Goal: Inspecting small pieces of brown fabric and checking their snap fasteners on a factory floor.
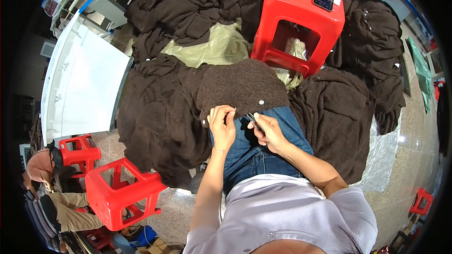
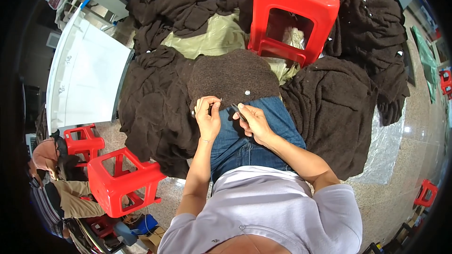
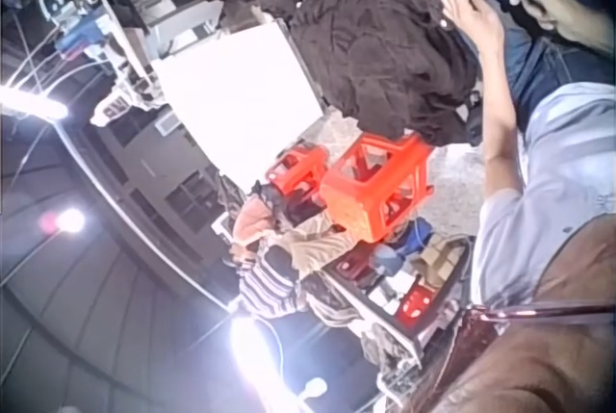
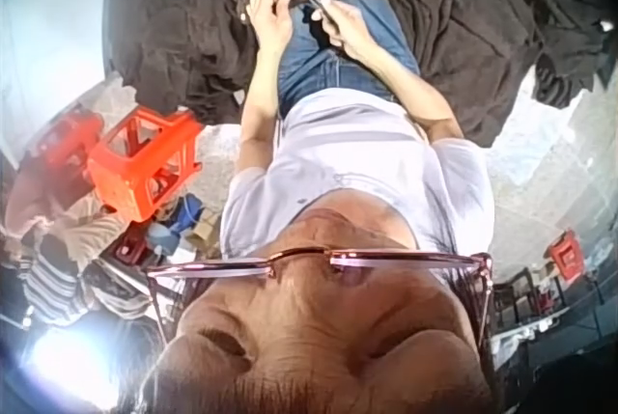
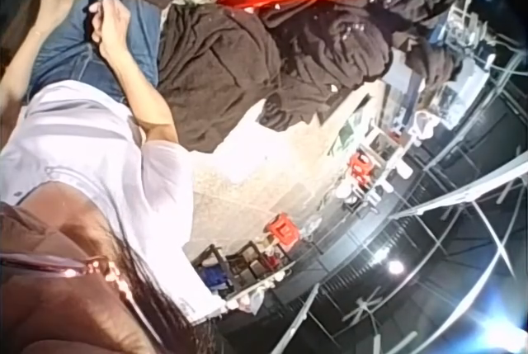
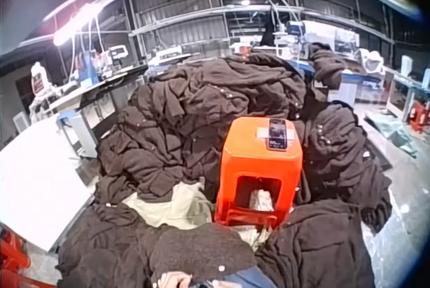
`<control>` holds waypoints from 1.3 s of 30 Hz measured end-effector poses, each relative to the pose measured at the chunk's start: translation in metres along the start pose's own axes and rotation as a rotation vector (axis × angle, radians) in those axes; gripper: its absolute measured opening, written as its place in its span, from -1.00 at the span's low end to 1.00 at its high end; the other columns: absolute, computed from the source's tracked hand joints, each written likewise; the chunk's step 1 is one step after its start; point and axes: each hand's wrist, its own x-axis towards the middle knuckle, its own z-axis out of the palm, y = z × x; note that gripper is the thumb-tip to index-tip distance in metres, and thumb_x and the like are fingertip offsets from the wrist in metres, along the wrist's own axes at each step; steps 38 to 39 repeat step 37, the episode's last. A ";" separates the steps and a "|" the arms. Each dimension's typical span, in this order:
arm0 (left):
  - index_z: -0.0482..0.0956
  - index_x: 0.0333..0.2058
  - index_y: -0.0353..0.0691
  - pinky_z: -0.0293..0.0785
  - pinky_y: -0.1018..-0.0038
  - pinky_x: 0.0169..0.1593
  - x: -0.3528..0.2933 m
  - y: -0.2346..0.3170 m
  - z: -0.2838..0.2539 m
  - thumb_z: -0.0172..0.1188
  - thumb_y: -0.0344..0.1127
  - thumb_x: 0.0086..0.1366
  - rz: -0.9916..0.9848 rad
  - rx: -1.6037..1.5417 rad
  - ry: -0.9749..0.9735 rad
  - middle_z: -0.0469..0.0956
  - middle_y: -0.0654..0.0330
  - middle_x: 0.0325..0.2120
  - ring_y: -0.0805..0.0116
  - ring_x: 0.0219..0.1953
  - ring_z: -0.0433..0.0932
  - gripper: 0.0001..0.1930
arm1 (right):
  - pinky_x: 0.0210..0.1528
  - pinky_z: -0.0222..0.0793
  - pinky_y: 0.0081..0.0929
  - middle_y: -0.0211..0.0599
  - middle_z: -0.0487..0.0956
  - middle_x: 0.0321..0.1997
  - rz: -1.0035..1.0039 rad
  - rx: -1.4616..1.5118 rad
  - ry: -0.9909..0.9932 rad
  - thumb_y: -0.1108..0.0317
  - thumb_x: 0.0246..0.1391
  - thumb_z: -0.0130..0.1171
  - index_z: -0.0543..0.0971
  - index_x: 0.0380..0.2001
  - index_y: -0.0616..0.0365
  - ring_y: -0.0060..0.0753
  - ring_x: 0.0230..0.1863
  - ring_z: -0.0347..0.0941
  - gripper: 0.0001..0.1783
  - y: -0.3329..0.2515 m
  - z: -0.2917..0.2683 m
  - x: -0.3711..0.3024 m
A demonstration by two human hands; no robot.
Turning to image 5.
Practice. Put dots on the person's right hand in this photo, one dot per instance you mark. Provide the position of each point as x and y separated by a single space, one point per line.
113 28

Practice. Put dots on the person's right fingers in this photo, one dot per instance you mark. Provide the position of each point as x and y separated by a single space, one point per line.
99 20

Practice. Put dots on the person's legs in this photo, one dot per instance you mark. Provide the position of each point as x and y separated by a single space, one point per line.
70 57

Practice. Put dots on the large heap of black garments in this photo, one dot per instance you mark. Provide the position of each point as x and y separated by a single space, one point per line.
255 65

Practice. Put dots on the small red plastic stool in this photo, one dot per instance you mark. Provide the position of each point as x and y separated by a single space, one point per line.
281 230
360 164

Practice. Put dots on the blue bag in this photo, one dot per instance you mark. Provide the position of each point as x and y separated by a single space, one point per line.
215 279

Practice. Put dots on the dark chairs and table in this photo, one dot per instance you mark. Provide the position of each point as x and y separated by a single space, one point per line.
247 263

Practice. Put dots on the cluttered white table row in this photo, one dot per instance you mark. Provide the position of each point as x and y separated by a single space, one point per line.
387 139

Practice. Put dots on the metal rack with items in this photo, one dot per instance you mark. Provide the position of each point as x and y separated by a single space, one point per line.
470 53

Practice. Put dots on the round ceiling lamp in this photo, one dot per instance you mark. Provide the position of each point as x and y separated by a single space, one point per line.
396 267

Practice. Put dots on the ceiling fan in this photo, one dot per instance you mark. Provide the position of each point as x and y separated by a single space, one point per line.
365 308

